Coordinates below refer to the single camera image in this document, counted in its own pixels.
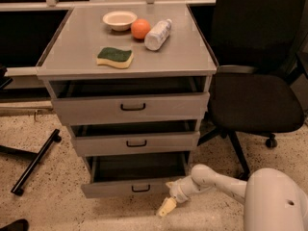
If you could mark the grey middle drawer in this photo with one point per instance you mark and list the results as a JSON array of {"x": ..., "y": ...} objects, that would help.
[{"x": 134, "y": 138}]

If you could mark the grey drawer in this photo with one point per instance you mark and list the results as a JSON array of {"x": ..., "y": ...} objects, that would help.
[
  {"x": 109, "y": 190},
  {"x": 85, "y": 102},
  {"x": 134, "y": 138}
]

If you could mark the green yellow sponge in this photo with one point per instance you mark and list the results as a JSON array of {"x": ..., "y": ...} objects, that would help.
[{"x": 114, "y": 57}]

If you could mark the white plastic bottle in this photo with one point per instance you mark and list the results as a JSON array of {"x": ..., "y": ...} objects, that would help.
[{"x": 158, "y": 35}]

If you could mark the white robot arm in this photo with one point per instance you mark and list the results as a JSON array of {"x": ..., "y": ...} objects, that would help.
[{"x": 272, "y": 200}]

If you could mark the grey top drawer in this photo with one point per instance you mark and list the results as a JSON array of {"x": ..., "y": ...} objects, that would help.
[{"x": 85, "y": 102}]

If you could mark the black office chair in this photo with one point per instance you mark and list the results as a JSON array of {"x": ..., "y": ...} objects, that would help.
[{"x": 257, "y": 57}]

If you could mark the grey drawer cabinet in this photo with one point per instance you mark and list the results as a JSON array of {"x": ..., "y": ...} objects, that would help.
[{"x": 131, "y": 113}]

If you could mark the black table leg base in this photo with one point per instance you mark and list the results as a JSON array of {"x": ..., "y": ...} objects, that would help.
[{"x": 34, "y": 157}]

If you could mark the orange fruit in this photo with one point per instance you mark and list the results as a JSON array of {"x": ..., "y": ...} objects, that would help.
[{"x": 140, "y": 28}]

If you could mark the grey bottom drawer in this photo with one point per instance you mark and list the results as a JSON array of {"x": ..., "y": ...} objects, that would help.
[{"x": 109, "y": 190}]

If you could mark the black object bottom left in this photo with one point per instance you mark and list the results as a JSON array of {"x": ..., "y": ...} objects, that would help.
[{"x": 18, "y": 225}]

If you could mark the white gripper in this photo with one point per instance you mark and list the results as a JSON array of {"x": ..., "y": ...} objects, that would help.
[{"x": 181, "y": 189}]

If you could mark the cream bowl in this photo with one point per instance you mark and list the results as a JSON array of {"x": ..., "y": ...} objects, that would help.
[{"x": 119, "y": 20}]

